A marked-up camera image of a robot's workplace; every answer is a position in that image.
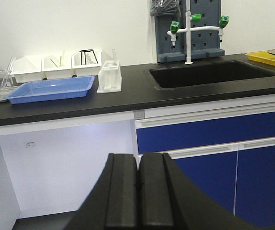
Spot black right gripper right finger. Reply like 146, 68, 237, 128
137, 152, 275, 230

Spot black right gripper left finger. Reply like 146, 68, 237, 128
66, 153, 137, 230

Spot white test tube rack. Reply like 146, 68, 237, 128
96, 60, 122, 93

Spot grey pegboard drying rack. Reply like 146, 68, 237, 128
153, 0, 225, 63

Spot clear test tube in beaker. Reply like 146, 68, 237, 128
0, 57, 15, 89

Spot blue cabinet drawer front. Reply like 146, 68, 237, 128
136, 112, 275, 154

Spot blue cabinet door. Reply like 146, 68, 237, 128
175, 146, 275, 227

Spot black lab sink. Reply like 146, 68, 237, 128
149, 60, 275, 89

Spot blue plastic tray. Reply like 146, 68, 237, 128
4, 76, 95, 104

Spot right white storage bin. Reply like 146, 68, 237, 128
71, 49, 102, 77

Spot white storage bin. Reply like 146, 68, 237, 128
41, 55, 73, 80
12, 56, 42, 83
71, 49, 102, 77

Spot middle white storage bin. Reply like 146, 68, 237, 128
41, 55, 73, 80

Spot left white storage bin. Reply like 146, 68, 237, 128
12, 56, 42, 83

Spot clear glass beaker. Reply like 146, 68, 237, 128
0, 70, 14, 95

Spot yellow plastic tray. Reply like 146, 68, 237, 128
245, 51, 275, 66

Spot white lab faucet green knobs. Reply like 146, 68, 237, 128
167, 0, 229, 65

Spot bag of black pegs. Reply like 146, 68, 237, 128
150, 0, 181, 17

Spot black wire tripod stand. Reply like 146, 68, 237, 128
79, 49, 98, 65

